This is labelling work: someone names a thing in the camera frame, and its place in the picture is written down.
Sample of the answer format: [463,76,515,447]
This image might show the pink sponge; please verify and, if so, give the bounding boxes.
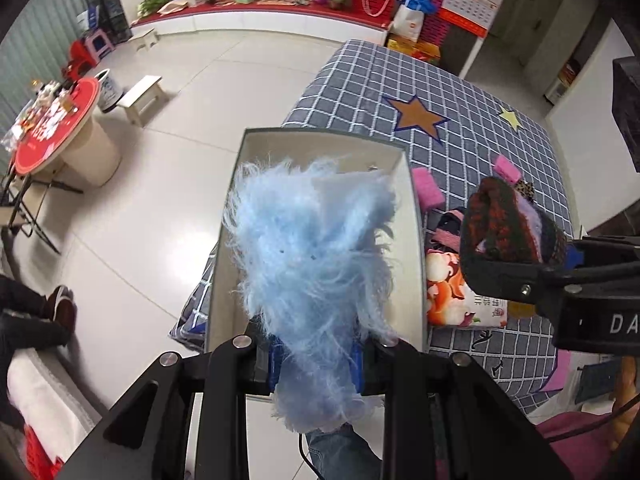
[492,154,523,183]
[411,167,446,209]

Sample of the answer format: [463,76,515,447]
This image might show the red plastic stool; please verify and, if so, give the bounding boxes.
[62,40,102,79]

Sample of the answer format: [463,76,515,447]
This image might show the red round table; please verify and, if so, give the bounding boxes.
[12,77,124,187]

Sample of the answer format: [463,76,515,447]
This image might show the person's jeans leg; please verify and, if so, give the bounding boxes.
[305,422,384,480]

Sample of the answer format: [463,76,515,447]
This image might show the pink navy striped sock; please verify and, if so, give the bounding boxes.
[425,207,469,253]

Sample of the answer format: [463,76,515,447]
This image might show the blue white bag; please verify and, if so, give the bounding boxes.
[75,5,104,34]

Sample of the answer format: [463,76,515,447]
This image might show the large white step stool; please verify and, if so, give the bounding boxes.
[116,75,166,128]

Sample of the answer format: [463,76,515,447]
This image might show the purple plastic stool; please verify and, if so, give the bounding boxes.
[82,30,116,59]

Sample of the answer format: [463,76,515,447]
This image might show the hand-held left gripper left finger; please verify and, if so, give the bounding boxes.
[60,335,287,480]

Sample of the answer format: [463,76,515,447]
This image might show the pink cloth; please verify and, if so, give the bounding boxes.
[542,350,574,394]

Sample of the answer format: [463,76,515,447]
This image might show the dark red black knitted hat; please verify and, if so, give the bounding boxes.
[460,176,568,267]

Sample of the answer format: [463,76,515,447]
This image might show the green potted plant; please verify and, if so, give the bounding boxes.
[136,0,181,19]

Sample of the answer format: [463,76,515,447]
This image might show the person's right forearm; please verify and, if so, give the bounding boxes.
[612,357,640,456]

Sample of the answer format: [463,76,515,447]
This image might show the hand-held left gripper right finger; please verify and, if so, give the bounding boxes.
[350,337,573,480]

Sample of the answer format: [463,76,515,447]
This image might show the black cable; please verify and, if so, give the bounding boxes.
[299,432,323,480]

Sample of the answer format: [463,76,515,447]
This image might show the person's magenta clothing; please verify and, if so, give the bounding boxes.
[536,409,640,480]

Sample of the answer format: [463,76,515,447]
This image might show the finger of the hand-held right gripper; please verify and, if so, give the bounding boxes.
[460,259,566,318]
[545,236,640,286]

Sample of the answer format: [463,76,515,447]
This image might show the grey blue flat object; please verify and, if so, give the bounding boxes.
[575,362,622,404]

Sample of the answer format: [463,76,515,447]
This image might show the white cardboard box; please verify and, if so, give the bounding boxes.
[205,127,429,401]

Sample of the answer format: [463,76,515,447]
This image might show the white shopping bag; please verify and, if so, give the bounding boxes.
[390,0,426,44]

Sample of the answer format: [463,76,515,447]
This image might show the printed tissue packet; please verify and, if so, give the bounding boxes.
[425,250,509,328]

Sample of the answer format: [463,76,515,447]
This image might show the orange yellow cartons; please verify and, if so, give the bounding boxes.
[386,35,443,65]

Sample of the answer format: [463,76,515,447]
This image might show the black wire rack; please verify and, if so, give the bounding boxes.
[85,0,134,46]

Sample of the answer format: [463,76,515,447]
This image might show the magenta plastic crates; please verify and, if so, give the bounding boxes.
[422,0,462,49]

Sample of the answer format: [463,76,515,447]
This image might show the small white step stool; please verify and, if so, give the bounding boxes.
[134,27,161,54]

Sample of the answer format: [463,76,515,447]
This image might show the grey grid star-print blanket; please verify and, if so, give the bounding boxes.
[170,39,574,418]

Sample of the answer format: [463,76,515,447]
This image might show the red-topped low cabinet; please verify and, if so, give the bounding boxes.
[131,0,397,47]

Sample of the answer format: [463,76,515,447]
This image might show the yellow cloth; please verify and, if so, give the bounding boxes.
[507,300,540,319]

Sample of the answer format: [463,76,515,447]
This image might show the white blue ceramic jar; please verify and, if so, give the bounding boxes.
[94,69,126,114]

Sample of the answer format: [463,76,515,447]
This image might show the light blue fluffy plush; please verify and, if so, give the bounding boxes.
[222,157,401,433]

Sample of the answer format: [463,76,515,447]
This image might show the assorted snacks and cups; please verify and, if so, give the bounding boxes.
[0,79,78,153]

